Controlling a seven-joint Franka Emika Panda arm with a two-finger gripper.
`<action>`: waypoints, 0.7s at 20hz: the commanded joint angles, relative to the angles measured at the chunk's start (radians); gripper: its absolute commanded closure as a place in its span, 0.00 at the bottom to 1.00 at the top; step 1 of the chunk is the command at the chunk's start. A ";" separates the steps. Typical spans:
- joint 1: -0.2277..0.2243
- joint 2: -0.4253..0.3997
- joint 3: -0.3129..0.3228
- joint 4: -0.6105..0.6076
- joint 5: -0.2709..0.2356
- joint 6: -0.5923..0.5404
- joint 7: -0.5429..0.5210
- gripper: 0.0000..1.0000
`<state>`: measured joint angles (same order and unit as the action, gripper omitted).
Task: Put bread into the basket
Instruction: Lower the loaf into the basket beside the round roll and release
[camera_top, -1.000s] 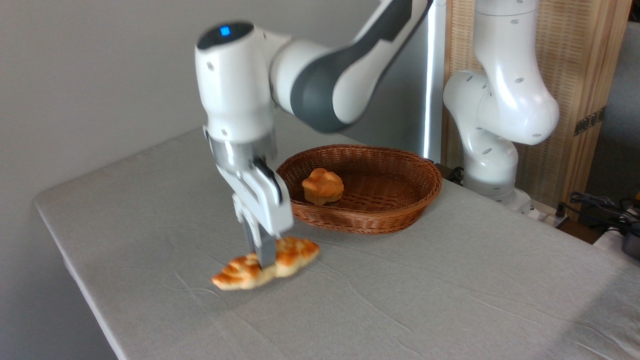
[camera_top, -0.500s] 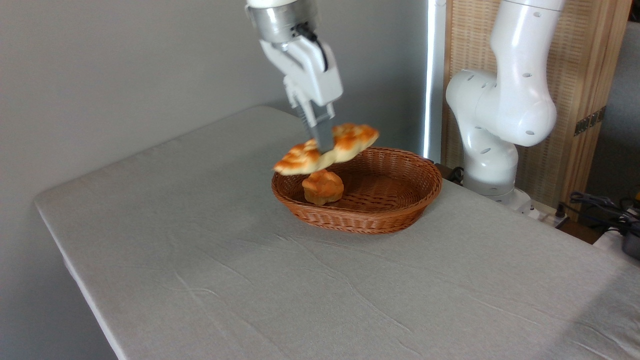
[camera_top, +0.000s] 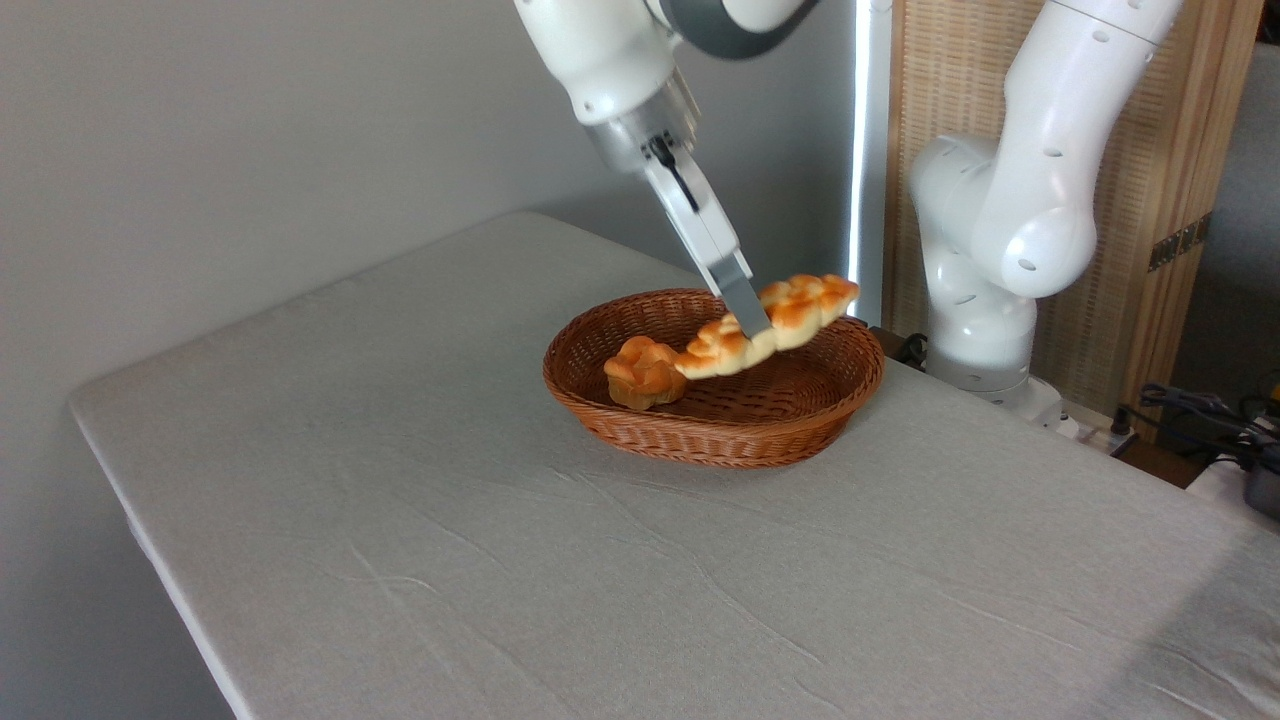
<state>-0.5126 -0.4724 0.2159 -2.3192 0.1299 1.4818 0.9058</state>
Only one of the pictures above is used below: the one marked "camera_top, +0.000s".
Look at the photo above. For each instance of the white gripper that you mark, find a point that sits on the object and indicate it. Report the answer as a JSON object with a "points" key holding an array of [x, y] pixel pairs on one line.
{"points": [[705, 225]]}

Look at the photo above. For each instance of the long braided bread loaf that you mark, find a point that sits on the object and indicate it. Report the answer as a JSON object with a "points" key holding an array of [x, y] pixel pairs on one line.
{"points": [[805, 305]]}

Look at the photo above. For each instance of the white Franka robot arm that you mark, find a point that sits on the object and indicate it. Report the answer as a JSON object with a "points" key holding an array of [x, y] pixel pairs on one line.
{"points": [[1040, 200]]}

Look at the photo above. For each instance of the round orange bread bun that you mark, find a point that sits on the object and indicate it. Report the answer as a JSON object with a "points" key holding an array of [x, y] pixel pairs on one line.
{"points": [[645, 372]]}

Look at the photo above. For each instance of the brown wicker basket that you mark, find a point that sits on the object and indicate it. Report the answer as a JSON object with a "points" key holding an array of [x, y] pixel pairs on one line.
{"points": [[780, 420]]}

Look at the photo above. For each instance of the black clamp behind table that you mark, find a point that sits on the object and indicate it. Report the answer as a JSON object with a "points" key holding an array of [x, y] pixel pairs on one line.
{"points": [[905, 347]]}

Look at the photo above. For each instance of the grey tablecloth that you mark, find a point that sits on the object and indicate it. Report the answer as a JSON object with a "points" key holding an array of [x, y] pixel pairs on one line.
{"points": [[600, 560]]}

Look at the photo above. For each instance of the white power strip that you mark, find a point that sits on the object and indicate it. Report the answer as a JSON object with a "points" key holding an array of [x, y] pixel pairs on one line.
{"points": [[1088, 430]]}

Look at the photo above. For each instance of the dark metal screen hinge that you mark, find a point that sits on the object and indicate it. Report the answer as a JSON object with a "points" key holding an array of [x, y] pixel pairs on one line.
{"points": [[1180, 242]]}

